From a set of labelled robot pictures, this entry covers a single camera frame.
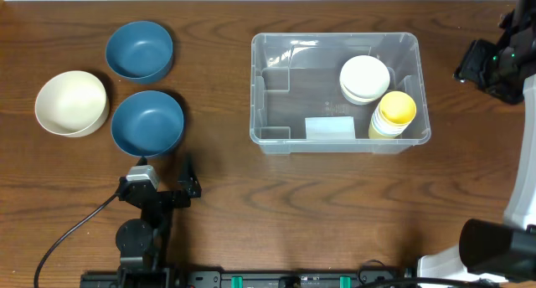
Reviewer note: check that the white plastic bowl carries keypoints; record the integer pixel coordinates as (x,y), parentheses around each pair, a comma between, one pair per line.
(364,76)

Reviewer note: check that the pink plastic cup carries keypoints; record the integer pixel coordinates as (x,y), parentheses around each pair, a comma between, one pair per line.
(377,118)

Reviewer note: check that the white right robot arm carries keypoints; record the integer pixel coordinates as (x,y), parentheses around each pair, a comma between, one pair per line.
(489,254)

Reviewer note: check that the large cream bowl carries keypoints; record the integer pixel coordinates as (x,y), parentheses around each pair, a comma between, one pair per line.
(72,104)

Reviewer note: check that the cream plastic cup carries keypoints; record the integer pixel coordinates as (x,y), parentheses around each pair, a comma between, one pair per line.
(377,111)

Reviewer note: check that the dark blue bowl front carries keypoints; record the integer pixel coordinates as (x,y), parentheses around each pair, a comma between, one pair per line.
(149,123)

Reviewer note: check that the yellow plastic cup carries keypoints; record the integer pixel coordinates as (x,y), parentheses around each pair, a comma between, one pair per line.
(382,132)
(397,108)

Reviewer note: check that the dark blue bowl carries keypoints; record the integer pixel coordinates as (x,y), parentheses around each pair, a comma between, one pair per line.
(141,52)
(149,123)

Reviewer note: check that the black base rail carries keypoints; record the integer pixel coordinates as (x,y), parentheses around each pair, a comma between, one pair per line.
(366,277)

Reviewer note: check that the light blue plastic cup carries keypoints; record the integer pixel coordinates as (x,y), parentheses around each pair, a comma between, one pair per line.
(383,130)

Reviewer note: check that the yellow plastic bowl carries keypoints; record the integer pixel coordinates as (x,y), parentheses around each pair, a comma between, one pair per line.
(349,95)

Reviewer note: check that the white label in bin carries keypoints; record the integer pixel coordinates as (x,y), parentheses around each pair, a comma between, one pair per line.
(330,128)

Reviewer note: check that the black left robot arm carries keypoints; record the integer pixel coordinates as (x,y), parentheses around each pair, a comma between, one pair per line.
(143,242)

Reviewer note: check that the grey plastic bowl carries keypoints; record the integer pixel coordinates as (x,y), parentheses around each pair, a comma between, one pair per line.
(359,102)

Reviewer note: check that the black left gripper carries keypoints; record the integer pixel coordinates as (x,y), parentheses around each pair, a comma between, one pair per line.
(163,197)

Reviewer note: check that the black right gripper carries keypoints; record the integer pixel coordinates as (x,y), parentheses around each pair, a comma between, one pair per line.
(478,63)

